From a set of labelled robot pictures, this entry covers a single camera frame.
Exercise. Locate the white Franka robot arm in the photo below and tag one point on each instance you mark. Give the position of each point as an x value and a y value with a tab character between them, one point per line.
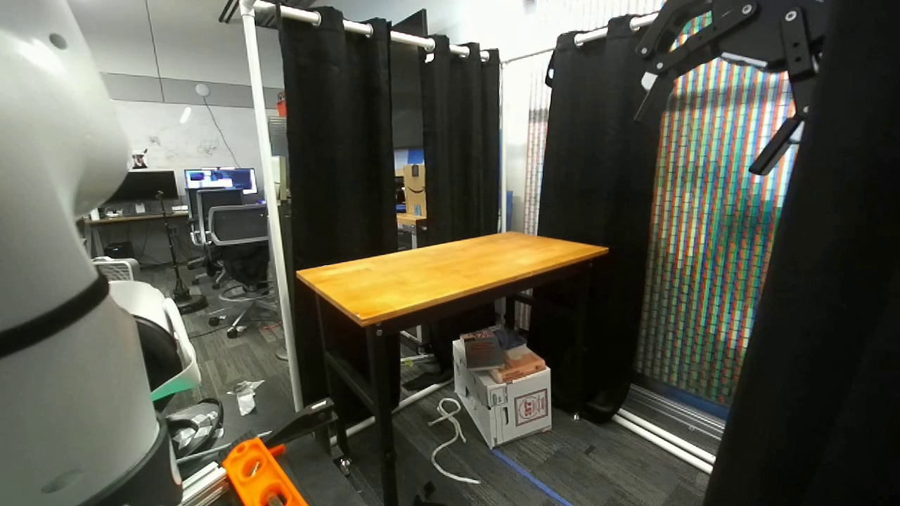
56	376

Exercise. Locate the white cardboard box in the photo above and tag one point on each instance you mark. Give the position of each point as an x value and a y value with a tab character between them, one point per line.
508	402

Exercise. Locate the dark office desk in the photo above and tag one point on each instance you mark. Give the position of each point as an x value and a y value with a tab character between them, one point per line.
142	218

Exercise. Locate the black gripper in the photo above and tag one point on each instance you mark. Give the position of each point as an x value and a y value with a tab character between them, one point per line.
775	12

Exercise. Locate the cardboard box blue print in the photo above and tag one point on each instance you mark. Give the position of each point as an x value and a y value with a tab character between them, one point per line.
408	185

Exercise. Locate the wooden table black legs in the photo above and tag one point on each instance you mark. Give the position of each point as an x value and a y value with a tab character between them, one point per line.
440	270

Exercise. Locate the orange plastic tool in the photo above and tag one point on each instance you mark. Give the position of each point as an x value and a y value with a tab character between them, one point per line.
255	473

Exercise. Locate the black office chair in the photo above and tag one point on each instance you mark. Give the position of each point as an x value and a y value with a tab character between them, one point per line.
235	227

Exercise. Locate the black curtain panel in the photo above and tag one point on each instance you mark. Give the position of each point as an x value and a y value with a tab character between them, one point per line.
338	141
594	234
824	326
459	141

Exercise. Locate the colourful shimmering wall panel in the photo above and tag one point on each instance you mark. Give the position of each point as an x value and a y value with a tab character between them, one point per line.
712	262

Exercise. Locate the white vertical frame post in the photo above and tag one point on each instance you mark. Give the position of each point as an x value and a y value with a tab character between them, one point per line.
272	234

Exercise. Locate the white paper scrap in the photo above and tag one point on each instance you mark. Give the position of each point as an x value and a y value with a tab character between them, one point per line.
246	395

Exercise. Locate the white floor rail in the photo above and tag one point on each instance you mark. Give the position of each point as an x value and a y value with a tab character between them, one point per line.
664	436

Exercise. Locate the blue lit computer monitor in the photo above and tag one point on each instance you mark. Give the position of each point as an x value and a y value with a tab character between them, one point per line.
220	179

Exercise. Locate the silver curtain rod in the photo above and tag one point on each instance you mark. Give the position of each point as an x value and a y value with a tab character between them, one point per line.
592	36
412	41

